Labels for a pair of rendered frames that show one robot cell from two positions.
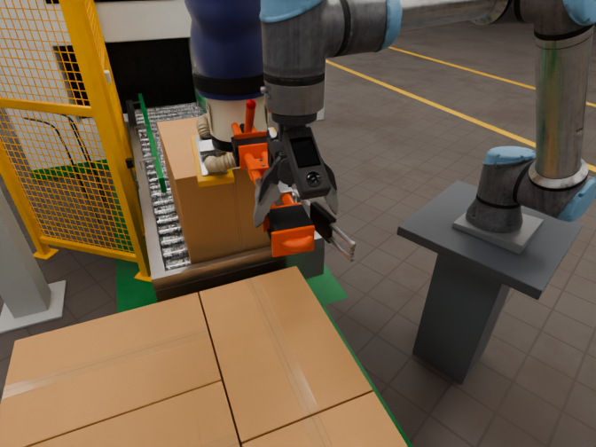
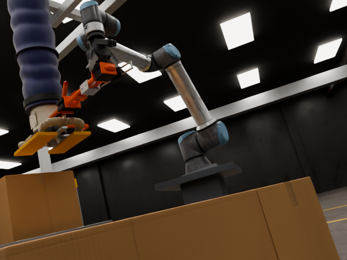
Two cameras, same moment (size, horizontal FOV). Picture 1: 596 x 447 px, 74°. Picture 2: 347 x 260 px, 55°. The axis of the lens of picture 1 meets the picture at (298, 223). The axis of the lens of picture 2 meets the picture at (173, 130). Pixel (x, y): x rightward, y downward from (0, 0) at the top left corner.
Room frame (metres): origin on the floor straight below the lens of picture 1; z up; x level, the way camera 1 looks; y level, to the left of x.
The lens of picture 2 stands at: (-0.69, 0.48, 0.53)
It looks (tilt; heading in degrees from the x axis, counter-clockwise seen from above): 14 degrees up; 330
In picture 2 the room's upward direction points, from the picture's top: 15 degrees counter-clockwise
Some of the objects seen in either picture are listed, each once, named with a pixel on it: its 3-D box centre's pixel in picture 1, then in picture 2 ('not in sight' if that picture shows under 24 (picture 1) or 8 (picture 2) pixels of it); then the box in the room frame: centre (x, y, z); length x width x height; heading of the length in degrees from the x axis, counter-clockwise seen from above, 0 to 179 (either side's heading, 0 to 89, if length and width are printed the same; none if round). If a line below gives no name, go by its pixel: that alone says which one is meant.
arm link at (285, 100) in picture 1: (292, 95); (94, 32); (0.60, 0.01, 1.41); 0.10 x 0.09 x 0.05; 106
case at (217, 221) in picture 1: (219, 181); (22, 218); (1.55, 0.35, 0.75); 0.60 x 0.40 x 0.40; 22
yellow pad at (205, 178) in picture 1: (209, 152); (34, 141); (1.12, 0.27, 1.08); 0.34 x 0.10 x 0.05; 16
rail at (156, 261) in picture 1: (141, 169); not in sight; (2.17, 0.96, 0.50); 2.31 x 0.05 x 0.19; 22
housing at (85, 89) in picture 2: (273, 193); (90, 87); (0.70, 0.05, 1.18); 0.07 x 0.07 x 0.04; 16
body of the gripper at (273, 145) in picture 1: (293, 144); (97, 48); (0.61, 0.01, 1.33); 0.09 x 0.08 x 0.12; 16
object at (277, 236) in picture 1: (287, 229); (103, 72); (0.57, 0.02, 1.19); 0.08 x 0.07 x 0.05; 16
